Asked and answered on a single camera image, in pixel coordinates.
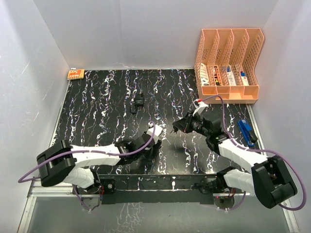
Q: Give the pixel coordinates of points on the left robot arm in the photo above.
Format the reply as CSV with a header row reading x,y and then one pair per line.
x,y
71,164

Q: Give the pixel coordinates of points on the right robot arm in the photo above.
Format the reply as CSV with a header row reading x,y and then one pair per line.
x,y
265,177

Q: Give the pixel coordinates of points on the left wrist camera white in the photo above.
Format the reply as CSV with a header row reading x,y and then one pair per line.
x,y
154,130

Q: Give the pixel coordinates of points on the small orange card box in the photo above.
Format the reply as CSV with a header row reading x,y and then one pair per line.
x,y
75,74

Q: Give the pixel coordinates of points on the black padlock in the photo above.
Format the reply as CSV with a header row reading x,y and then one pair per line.
x,y
138,102

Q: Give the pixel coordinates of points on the blue black stapler tool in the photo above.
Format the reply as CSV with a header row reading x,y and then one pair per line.
x,y
248,133

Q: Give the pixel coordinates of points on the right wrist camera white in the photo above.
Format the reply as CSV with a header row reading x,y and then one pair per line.
x,y
200,106

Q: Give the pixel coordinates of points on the dark markers in organizer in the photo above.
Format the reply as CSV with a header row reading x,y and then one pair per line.
x,y
216,76

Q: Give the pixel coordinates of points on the orange plastic file organizer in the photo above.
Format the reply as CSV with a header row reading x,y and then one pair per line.
x,y
225,65

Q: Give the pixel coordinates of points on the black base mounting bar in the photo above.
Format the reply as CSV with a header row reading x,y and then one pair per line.
x,y
159,188

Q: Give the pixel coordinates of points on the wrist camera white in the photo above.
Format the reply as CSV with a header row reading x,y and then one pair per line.
x,y
154,130
200,106

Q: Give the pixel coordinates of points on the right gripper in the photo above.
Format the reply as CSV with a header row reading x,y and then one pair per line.
x,y
184,124

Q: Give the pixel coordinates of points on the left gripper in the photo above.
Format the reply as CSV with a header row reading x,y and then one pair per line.
x,y
155,148

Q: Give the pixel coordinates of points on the blue red white box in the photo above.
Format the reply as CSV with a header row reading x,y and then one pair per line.
x,y
244,78

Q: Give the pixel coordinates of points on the white blue tube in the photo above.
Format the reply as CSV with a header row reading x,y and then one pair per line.
x,y
229,78

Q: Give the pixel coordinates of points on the white box in organizer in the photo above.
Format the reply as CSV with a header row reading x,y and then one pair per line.
x,y
204,75

